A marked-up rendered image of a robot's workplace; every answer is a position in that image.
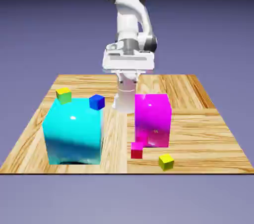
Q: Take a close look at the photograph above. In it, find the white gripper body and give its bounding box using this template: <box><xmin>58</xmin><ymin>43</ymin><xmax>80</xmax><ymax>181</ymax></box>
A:
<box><xmin>102</xmin><ymin>49</ymin><xmax>155</xmax><ymax>75</ymax></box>

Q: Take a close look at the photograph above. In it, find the small blue cube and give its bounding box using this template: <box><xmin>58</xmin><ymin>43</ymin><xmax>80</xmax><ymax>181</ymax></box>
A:
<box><xmin>88</xmin><ymin>94</ymin><xmax>106</xmax><ymax>111</ymax></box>

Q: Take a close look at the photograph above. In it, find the small yellow cube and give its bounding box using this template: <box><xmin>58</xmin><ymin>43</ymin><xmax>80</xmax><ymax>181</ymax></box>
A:
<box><xmin>55</xmin><ymin>87</ymin><xmax>72</xmax><ymax>105</ymax></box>
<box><xmin>158</xmin><ymin>154</ymin><xmax>175</xmax><ymax>171</ymax></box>

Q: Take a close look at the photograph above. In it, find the small red cube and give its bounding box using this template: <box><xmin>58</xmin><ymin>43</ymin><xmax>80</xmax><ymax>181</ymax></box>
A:
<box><xmin>130</xmin><ymin>142</ymin><xmax>144</xmax><ymax>159</ymax></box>

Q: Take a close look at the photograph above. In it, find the large magenta box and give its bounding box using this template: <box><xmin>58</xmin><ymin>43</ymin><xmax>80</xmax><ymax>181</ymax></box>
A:
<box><xmin>134</xmin><ymin>93</ymin><xmax>173</xmax><ymax>148</ymax></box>

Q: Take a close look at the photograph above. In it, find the large cyan box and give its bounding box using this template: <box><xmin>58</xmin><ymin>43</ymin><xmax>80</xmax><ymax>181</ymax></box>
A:
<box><xmin>42</xmin><ymin>97</ymin><xmax>105</xmax><ymax>165</ymax></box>

